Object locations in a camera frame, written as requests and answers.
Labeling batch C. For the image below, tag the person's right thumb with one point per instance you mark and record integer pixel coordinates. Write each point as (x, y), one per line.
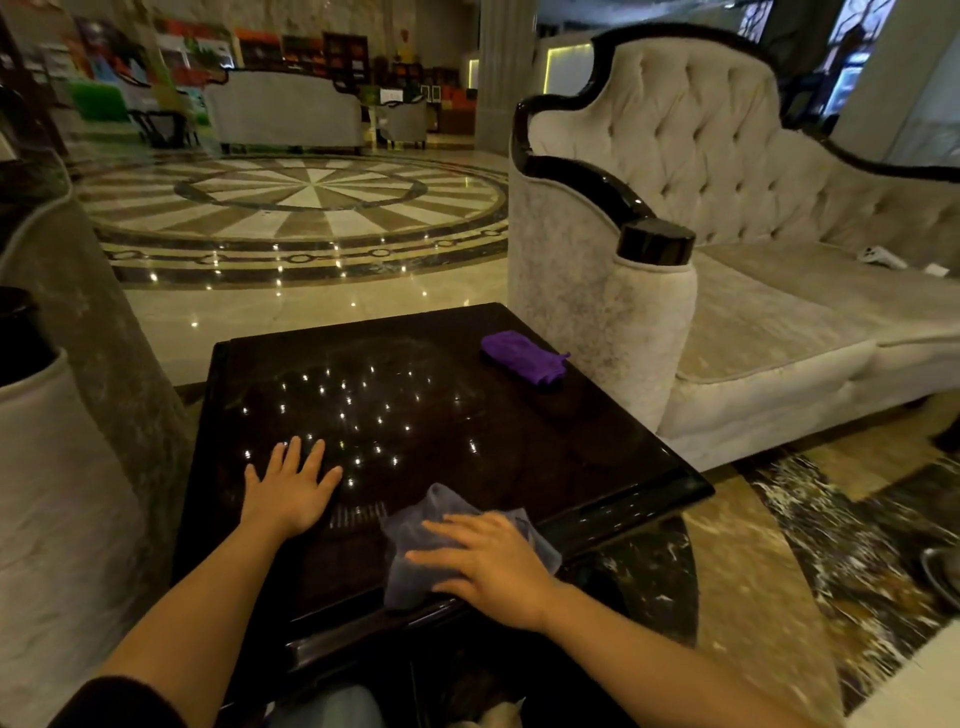
(429, 558)

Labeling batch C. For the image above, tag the dark display shelf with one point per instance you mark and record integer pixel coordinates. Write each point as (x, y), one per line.
(346, 58)

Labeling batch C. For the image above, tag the person's dark sleeve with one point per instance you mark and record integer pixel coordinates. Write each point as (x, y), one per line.
(116, 705)

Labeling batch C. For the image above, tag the person's left hand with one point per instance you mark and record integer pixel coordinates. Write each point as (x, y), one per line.
(285, 499)

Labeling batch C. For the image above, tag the small beige armchair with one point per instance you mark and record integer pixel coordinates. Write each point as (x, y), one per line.
(405, 121)

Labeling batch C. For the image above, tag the dark side chair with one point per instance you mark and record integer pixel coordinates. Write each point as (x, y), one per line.
(161, 126)

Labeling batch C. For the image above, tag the person's right forearm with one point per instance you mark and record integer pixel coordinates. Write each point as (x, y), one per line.
(660, 667)

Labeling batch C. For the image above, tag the round metal base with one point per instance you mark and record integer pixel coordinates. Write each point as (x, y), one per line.
(943, 576)

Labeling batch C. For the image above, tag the marble column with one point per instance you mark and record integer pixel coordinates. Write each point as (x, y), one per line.
(505, 71)

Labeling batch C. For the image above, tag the person's right hand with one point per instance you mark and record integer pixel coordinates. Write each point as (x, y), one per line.
(499, 574)

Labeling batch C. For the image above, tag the grey cleaning cloth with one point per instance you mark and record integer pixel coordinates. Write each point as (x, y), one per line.
(409, 544)

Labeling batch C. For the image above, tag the purple cleaning cloth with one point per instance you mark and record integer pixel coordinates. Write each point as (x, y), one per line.
(523, 357)

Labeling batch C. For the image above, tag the small white object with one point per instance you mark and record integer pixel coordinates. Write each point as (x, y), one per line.
(936, 270)

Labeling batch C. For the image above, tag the beige tufted sofa black trim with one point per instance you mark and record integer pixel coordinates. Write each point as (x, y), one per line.
(750, 225)

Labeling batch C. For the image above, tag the person's left forearm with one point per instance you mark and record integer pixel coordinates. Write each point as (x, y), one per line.
(184, 607)

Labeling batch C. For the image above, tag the beige armchair with black cap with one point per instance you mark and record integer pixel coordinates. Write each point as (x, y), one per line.
(67, 487)

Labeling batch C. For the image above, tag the white remote controller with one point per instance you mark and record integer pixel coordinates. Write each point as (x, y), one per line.
(882, 257)

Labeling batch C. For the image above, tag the person's left thumb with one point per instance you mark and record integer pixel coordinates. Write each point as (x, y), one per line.
(331, 480)

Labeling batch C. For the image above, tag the beige sofa with plain back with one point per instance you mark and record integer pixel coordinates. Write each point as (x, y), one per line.
(285, 112)

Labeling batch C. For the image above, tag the person's left little finger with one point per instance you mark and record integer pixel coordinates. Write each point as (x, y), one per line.
(253, 478)

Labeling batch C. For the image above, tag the person's left middle finger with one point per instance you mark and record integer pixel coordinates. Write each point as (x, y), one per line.
(292, 454)

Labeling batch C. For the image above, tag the glossy dark wooden table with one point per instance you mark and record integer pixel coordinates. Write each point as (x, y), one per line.
(450, 420)

